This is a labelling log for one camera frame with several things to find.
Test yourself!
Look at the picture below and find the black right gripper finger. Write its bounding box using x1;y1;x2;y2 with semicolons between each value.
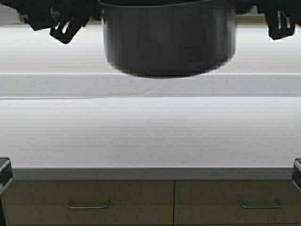
265;9;295;40

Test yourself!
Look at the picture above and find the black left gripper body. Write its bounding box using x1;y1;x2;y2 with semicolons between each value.
0;0;99;31

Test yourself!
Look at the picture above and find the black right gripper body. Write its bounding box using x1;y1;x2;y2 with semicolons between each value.
235;0;301;26

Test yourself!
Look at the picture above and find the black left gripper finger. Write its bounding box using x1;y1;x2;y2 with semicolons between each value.
49;19;87;44

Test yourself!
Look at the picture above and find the large dark grey cooking pot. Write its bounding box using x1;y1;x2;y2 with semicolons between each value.
99;0;236;77

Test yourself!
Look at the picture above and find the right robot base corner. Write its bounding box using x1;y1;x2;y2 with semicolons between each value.
292;158;301;190

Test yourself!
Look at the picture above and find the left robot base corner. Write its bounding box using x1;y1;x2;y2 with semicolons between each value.
0;158;13;226

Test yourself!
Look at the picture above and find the left top wooden drawer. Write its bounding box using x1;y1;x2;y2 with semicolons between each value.
3;181;174;226

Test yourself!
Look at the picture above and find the wooden drawer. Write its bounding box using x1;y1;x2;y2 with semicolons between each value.
174;180;301;225
3;181;174;226

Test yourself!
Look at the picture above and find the right top wooden drawer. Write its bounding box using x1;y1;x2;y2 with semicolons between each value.
174;180;301;225

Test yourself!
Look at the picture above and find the white charger cable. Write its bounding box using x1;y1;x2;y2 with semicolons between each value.
0;80;165;100

